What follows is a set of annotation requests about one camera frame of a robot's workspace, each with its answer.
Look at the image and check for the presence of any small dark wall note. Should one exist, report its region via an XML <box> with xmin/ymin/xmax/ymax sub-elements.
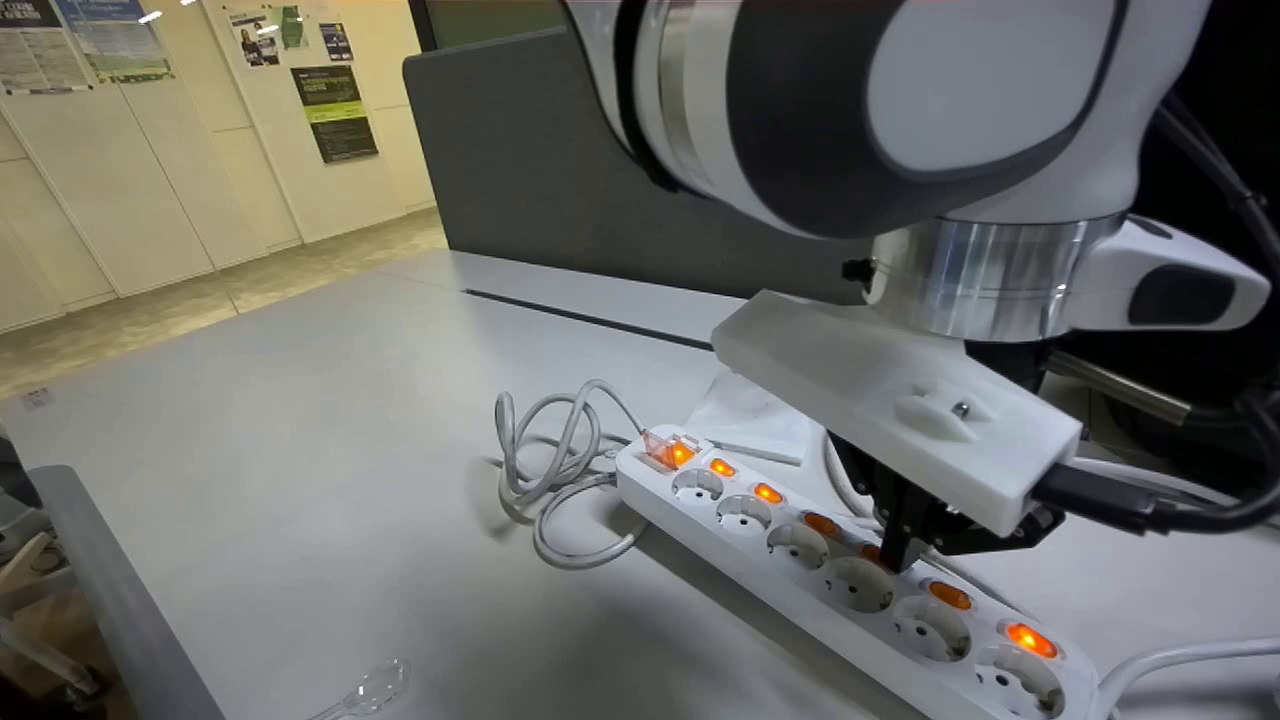
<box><xmin>315</xmin><ymin>18</ymin><xmax>361</xmax><ymax>64</ymax></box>

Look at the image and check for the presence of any small photo wall poster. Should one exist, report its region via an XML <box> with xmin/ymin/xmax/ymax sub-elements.
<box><xmin>228</xmin><ymin>7</ymin><xmax>287</xmax><ymax>73</ymax></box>

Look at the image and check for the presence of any white multi-socket power strip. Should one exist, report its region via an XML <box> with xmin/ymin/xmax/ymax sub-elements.
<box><xmin>611</xmin><ymin>428</ymin><xmax>1108</xmax><ymax>720</ymax></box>

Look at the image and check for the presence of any black camera cable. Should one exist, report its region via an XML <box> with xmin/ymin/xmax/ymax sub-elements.
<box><xmin>1028</xmin><ymin>103</ymin><xmax>1280</xmax><ymax>542</ymax></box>

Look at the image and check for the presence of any gray desk partition panel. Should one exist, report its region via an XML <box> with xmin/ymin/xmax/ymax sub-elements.
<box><xmin>399</xmin><ymin>22</ymin><xmax>872</xmax><ymax>308</ymax></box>

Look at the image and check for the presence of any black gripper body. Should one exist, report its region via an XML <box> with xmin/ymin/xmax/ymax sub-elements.
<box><xmin>825</xmin><ymin>438</ymin><xmax>1072</xmax><ymax>561</ymax></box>

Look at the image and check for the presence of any small green wall note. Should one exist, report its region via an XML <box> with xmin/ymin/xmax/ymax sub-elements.
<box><xmin>275</xmin><ymin>0</ymin><xmax>314</xmax><ymax>56</ymax></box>

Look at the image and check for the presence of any small clear plastic piece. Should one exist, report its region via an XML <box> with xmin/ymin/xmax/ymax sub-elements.
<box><xmin>309</xmin><ymin>657</ymin><xmax>416</xmax><ymax>720</ymax></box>

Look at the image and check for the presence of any large orange main switch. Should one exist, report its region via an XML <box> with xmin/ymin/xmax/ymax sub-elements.
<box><xmin>642</xmin><ymin>431</ymin><xmax>704</xmax><ymax>475</ymax></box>

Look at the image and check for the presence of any thick white cable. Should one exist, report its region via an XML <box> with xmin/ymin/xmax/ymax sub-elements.
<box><xmin>1097</xmin><ymin>638</ymin><xmax>1280</xmax><ymax>720</ymax></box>

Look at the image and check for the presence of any black and green poster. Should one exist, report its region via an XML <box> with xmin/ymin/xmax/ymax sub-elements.
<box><xmin>287</xmin><ymin>61</ymin><xmax>383</xmax><ymax>170</ymax></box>

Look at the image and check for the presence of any brown clutter beside desk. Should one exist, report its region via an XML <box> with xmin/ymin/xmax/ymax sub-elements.
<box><xmin>0</xmin><ymin>438</ymin><xmax>130</xmax><ymax>720</ymax></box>

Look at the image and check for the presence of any clear plastic zip bag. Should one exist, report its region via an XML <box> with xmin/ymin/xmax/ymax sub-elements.
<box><xmin>683</xmin><ymin>370</ymin><xmax>820</xmax><ymax>467</ymax></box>

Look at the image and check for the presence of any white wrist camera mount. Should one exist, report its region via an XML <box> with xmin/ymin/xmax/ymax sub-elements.
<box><xmin>709</xmin><ymin>289</ymin><xmax>1089</xmax><ymax>542</ymax></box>

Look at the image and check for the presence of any coiled white power cord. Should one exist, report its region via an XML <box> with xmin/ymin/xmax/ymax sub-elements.
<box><xmin>492</xmin><ymin>382</ymin><xmax>654</xmax><ymax>577</ymax></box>

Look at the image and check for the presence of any white text wall poster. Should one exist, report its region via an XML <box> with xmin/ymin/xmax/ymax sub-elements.
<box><xmin>0</xmin><ymin>0</ymin><xmax>95</xmax><ymax>101</ymax></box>

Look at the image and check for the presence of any blue green wall poster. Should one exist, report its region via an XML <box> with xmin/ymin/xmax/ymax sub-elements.
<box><xmin>58</xmin><ymin>0</ymin><xmax>181</xmax><ymax>88</ymax></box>

